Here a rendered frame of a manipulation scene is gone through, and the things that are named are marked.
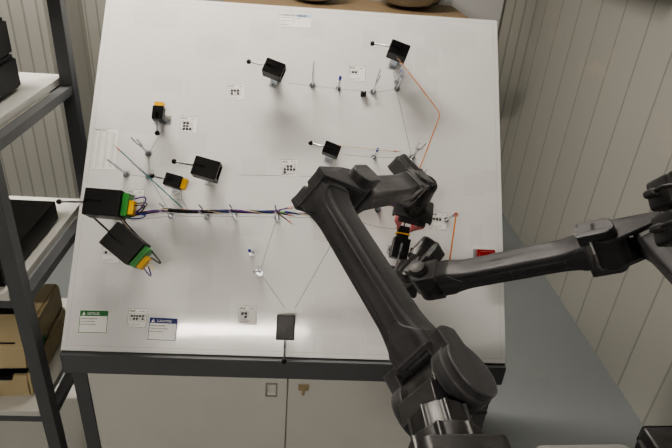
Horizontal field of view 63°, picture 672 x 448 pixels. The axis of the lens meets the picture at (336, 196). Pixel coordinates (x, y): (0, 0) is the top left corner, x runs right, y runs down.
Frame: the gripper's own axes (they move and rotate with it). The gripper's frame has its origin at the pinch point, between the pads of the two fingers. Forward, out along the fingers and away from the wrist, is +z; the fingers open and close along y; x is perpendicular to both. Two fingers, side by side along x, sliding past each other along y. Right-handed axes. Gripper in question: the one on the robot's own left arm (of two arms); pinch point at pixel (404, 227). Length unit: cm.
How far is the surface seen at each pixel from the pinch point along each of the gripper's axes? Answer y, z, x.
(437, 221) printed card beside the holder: -10.0, 4.2, -7.9
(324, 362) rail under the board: 11.9, 23.1, 32.7
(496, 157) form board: -23.2, -5.6, -28.6
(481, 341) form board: -28.6, 16.6, 18.8
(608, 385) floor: -132, 121, -27
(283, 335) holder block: 24.1, 12.6, 32.5
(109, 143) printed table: 85, 5, -7
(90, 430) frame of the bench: 72, 61, 55
